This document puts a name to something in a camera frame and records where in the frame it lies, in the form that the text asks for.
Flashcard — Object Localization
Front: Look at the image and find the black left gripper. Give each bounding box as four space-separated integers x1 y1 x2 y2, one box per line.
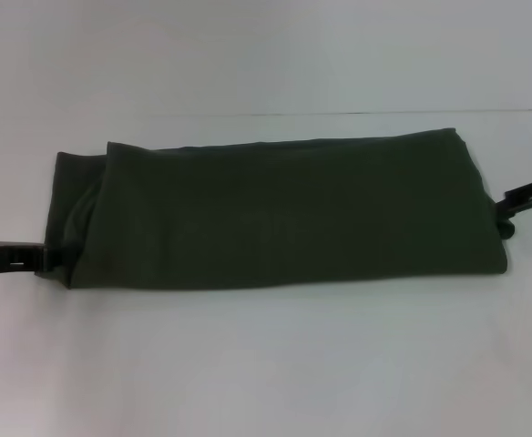
0 240 70 277

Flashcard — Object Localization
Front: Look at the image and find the dark green printed t-shirt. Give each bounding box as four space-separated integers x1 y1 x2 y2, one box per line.
42 127 517 292

